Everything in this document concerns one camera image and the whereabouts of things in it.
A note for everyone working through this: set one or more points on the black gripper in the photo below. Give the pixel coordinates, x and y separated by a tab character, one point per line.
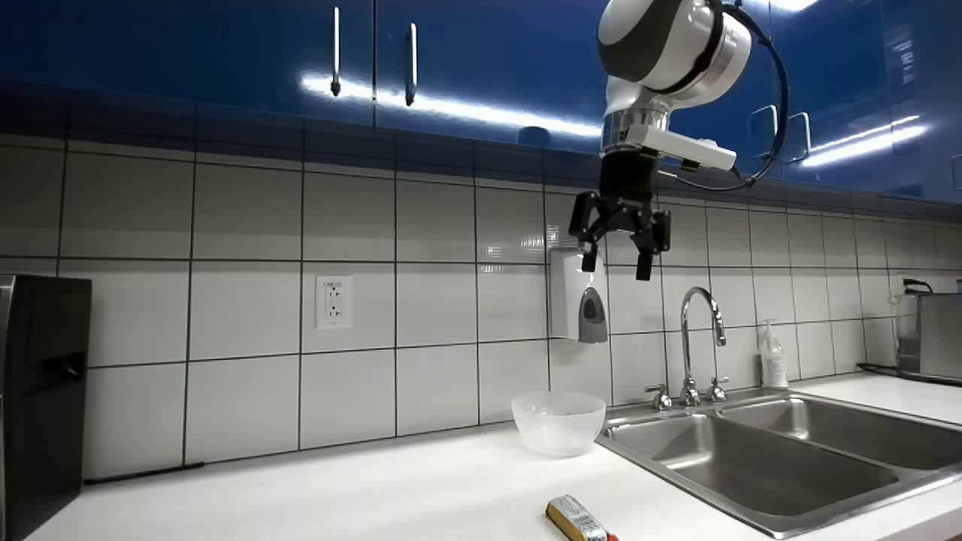
628	182

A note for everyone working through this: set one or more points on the translucent white plastic bowl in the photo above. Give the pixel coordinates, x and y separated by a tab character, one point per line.
557	424

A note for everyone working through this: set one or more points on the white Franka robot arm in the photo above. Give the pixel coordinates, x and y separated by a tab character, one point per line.
665	41

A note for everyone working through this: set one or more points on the stainless steel double sink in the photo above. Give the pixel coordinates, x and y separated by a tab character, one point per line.
782	467

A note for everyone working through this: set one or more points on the chrome gooseneck faucet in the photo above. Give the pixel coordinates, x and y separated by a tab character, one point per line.
685	340

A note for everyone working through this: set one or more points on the clear dish soap bottle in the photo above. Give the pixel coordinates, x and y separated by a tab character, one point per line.
772	361

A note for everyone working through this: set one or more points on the blue glossy cabinet door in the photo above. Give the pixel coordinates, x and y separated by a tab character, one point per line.
182	48
873	70
499	48

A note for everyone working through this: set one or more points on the silver toaster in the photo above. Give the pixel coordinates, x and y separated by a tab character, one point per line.
936	335

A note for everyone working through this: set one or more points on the black countertop appliance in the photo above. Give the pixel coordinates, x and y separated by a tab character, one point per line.
40	401

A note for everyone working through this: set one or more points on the white wall soap dispenser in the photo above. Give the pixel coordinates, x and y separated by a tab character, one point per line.
571	289

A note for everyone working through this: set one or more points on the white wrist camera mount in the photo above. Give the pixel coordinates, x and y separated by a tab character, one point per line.
694	150

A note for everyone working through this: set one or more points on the white wall power outlet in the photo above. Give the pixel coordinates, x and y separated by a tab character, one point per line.
333	303

